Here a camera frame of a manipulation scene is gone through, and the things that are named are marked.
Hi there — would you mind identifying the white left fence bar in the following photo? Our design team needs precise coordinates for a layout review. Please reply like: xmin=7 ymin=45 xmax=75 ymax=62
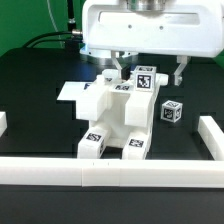
xmin=0 ymin=112 xmax=7 ymax=137

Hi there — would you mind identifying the white chair seat part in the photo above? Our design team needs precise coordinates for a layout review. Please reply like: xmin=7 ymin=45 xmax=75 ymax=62
xmin=87 ymin=68 xmax=160 ymax=148

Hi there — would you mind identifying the black vertical pole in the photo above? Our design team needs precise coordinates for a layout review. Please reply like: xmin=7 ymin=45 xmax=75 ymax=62
xmin=64 ymin=0 xmax=76 ymax=51

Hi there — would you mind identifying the white right fence bar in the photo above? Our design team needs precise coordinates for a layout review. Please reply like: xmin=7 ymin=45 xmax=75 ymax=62
xmin=198 ymin=116 xmax=224 ymax=161

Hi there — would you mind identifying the white fence bar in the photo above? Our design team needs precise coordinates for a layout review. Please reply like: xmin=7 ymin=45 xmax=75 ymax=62
xmin=198 ymin=116 xmax=224 ymax=161
xmin=0 ymin=112 xmax=7 ymax=137
xmin=0 ymin=157 xmax=224 ymax=188

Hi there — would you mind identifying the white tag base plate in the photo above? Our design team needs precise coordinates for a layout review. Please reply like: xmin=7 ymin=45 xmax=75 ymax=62
xmin=57 ymin=81 xmax=91 ymax=101

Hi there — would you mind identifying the white front fence bar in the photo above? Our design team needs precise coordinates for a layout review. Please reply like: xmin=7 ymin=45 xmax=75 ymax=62
xmin=0 ymin=157 xmax=224 ymax=188

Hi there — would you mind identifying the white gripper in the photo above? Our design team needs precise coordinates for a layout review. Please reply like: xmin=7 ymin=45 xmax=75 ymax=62
xmin=82 ymin=0 xmax=224 ymax=86

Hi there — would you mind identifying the white tagged cube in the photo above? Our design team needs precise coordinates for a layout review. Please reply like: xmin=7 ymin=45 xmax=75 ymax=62
xmin=134 ymin=66 xmax=156 ymax=91
xmin=161 ymin=100 xmax=183 ymax=123

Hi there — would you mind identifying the black cable with connector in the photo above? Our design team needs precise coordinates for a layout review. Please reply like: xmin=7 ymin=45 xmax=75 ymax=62
xmin=21 ymin=29 xmax=86 ymax=49

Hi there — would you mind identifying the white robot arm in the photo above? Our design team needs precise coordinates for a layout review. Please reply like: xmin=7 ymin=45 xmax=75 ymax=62
xmin=81 ymin=0 xmax=224 ymax=85

